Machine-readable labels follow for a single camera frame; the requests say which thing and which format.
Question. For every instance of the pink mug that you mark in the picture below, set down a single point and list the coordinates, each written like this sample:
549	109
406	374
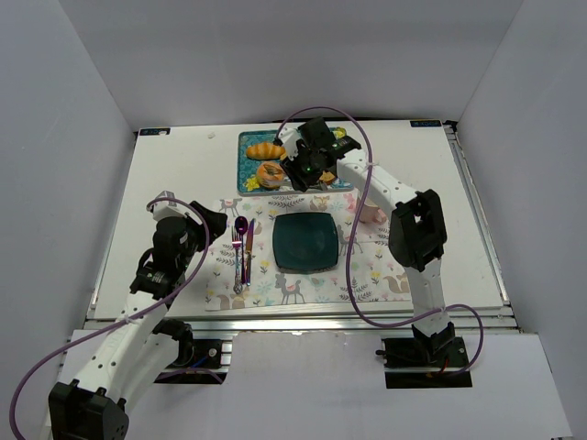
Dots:
372	214

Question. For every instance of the teal floral serving tray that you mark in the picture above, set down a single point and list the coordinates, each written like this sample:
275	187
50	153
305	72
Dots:
247	168

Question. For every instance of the animal print placemat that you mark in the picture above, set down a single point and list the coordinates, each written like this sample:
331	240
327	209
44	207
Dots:
365	270

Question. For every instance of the golden croissant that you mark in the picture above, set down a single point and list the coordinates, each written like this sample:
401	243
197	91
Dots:
265	151

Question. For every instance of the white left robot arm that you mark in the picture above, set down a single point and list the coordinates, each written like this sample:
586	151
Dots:
97	401

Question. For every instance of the right brown bread slice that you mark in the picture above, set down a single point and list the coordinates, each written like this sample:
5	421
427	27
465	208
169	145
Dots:
327	177

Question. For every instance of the purple iridescent fork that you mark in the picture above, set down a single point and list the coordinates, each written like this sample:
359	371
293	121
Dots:
237	244

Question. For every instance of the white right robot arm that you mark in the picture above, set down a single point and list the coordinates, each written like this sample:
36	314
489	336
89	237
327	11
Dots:
417	230

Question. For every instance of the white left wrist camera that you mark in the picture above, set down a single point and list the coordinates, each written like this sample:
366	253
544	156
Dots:
165	208

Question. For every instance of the dark teal square plate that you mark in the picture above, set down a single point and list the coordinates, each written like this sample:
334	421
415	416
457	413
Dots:
305	242

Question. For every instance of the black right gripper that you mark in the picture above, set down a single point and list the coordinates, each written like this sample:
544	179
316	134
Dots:
296	176

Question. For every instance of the aluminium table frame rail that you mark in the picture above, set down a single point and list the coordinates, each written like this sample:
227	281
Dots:
495	322

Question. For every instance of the purple iridescent knife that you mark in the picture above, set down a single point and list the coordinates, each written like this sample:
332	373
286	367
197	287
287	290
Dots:
248	253

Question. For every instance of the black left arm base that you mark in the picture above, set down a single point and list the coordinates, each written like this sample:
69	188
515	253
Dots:
199	360

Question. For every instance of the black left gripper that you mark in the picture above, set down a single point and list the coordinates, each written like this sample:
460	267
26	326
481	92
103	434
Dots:
202	225

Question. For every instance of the purple iridescent spoon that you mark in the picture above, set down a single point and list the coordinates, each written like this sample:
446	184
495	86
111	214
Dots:
241	225

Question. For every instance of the glazed donut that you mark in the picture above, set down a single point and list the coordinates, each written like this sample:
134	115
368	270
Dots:
270	175

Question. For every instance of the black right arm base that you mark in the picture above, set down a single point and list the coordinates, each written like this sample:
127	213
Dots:
407	366

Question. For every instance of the metal tongs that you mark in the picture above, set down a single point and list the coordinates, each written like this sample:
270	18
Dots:
288	184

